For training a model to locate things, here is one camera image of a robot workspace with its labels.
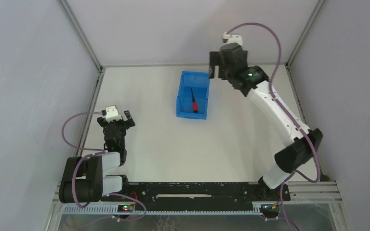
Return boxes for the red black screwdriver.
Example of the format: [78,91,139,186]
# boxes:
[191,88,198,113]

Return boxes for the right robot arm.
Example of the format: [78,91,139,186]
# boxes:
[209,43,323,192]

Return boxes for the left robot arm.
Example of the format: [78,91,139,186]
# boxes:
[58,107,135,208]

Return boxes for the blue plastic bin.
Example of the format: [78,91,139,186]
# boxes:
[176,71,210,120]

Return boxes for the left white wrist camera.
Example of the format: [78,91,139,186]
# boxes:
[102,105,122,122]

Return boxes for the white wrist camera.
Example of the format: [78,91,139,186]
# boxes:
[222,32,243,46]
[102,105,122,122]

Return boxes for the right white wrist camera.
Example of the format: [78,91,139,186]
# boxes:
[222,32,243,46]

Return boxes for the back aluminium frame bar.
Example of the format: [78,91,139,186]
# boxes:
[102,62,277,69]

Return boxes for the right aluminium frame post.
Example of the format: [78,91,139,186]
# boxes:
[285,0,328,123]

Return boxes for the aluminium frame post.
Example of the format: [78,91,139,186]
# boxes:
[57,0,105,157]
[285,0,328,123]

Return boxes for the left aluminium frame post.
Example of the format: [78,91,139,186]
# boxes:
[57,0,105,157]

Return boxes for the grey slotted cable duct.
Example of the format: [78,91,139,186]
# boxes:
[63,203,262,215]

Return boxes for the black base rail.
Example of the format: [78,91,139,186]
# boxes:
[101,182,291,209]

